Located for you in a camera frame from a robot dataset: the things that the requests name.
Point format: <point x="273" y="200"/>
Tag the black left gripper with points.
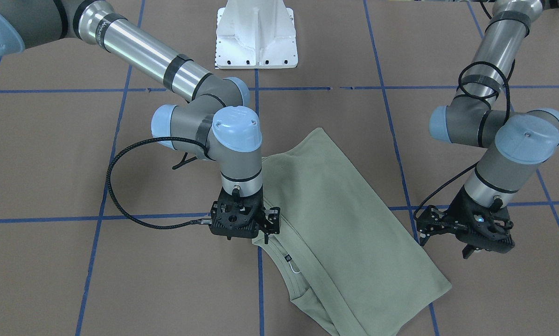
<point x="459" y="206"/>

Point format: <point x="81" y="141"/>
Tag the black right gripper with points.
<point x="272" y="220"/>

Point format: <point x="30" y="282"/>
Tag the green long-sleeve shirt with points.
<point x="346" y="260"/>

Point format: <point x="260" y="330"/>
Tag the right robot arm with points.
<point x="65" y="69"/>

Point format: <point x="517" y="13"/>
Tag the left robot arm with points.
<point x="516" y="143"/>

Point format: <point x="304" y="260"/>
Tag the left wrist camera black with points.
<point x="432" y="222"/>

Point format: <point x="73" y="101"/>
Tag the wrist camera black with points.
<point x="231" y="220"/>
<point x="432" y="222"/>

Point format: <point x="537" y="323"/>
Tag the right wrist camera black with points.
<point x="231" y="220"/>

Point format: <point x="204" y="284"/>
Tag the white pedestal column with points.
<point x="255" y="34"/>

